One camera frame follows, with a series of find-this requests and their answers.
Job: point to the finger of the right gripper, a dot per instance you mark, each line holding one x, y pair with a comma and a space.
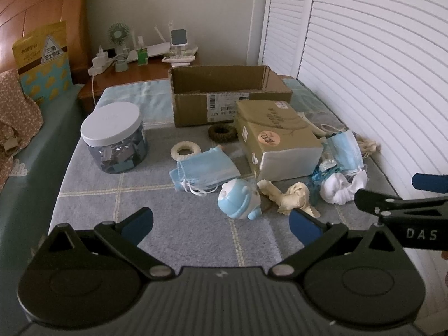
377, 203
430, 182

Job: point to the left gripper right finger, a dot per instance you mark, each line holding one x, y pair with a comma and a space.
358, 279

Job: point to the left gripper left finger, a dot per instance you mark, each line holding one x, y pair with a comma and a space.
83, 279

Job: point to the white socks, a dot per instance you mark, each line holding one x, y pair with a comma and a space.
338, 190

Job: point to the blue face mask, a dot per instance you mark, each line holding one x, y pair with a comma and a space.
345, 150

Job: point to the cream knotted cloth toy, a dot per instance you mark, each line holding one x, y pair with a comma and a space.
297, 196

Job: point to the white bone toy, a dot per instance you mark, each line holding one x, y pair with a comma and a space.
315, 130

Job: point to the blue white plush toy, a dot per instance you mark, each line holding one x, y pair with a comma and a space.
239, 199

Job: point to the light blue drawstring pouch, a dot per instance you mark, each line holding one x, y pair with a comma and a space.
203, 173

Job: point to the closed tan cardboard box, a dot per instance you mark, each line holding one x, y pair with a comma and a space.
278, 144

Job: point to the grey checked blanket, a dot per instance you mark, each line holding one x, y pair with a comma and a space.
187, 230

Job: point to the clear jar white lid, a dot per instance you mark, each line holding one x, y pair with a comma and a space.
115, 137

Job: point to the brown floral cloth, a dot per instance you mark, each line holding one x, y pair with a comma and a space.
21, 120

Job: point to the wooden nightstand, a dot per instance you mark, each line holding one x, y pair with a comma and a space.
93, 89

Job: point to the open brown cardboard box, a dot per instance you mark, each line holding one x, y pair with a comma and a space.
208, 94

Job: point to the white power strip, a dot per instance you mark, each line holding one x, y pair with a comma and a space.
100, 62

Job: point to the yellow blue paper bag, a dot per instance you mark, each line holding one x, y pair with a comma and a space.
42, 63

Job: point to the green spray bottle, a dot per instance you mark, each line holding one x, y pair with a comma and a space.
142, 57

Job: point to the white remote control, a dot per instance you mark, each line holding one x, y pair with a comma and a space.
179, 59

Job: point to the white wifi router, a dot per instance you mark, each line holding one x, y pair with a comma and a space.
151, 51

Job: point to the small green desk fan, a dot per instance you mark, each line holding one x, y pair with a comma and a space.
117, 34

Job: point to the small screen device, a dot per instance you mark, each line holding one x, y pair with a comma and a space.
179, 41

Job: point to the wooden headboard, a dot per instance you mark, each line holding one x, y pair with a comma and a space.
20, 17

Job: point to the dark brown ring toy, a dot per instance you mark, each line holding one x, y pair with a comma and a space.
222, 133

